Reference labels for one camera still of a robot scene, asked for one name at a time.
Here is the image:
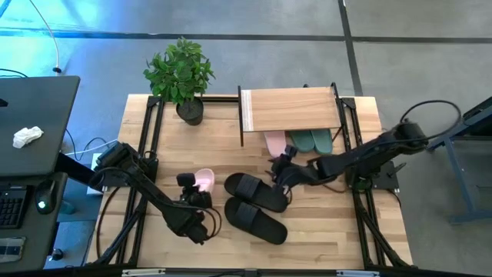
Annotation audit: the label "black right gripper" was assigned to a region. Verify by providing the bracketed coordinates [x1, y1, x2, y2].
[273, 144, 322, 186]

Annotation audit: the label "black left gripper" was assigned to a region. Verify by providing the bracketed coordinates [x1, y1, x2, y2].
[176, 172, 214, 211]

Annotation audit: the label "teal green slide sandal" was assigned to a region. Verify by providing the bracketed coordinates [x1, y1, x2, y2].
[288, 129, 317, 153]
[309, 128, 334, 155]

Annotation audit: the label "pink slide sandal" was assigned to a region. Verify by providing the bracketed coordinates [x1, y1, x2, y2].
[263, 130, 288, 159]
[191, 168, 215, 193]

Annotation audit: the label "wooden shelf black metal legs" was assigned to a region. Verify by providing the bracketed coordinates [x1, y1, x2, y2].
[237, 82, 343, 148]

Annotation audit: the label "black slide sandal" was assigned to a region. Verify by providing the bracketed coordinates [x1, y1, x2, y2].
[224, 172, 290, 214]
[224, 197, 289, 245]

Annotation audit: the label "white power box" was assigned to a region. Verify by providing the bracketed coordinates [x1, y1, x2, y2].
[86, 152, 104, 195]

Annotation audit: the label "green potted plant black pot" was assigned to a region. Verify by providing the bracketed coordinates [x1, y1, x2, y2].
[143, 36, 216, 127]

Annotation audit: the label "black computer mouse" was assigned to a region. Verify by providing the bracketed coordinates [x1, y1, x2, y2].
[35, 179, 58, 215]

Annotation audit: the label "dark keyboard desk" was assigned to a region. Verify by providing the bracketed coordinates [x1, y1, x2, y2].
[0, 172, 69, 273]

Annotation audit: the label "grey desk top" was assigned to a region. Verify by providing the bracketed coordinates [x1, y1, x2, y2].
[0, 75, 81, 178]

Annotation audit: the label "white crumpled tissue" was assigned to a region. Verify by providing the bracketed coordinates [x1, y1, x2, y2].
[12, 125, 45, 149]

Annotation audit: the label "blue grey side table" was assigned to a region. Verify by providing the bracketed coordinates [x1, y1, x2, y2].
[426, 95, 492, 225]

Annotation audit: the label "black keyboard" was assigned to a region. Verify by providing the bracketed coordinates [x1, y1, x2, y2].
[0, 184, 28, 230]

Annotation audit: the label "grey smartphone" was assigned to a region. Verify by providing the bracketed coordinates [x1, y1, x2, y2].
[0, 236, 27, 264]

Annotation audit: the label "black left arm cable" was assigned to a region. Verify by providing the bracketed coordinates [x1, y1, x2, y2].
[205, 206, 224, 240]

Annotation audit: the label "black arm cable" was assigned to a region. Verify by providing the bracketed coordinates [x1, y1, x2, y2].
[399, 99, 462, 143]
[205, 206, 224, 240]

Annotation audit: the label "black aluminium table frame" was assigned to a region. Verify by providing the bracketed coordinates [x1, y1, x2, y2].
[86, 94, 416, 277]

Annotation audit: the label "thin white cable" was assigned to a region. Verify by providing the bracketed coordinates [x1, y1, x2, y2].
[65, 138, 118, 157]

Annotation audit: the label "thick black cable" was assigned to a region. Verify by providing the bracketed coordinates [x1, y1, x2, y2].
[95, 186, 121, 259]

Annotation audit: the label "silver metal bracket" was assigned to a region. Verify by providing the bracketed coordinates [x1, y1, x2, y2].
[121, 269, 166, 277]
[336, 270, 381, 277]

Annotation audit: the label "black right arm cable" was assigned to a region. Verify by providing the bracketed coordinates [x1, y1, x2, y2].
[399, 99, 462, 143]

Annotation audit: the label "white floor cable black plug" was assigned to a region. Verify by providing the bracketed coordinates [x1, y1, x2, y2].
[28, 0, 62, 74]

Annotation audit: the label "thin black floor cable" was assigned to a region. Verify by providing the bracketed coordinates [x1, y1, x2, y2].
[0, 68, 28, 78]

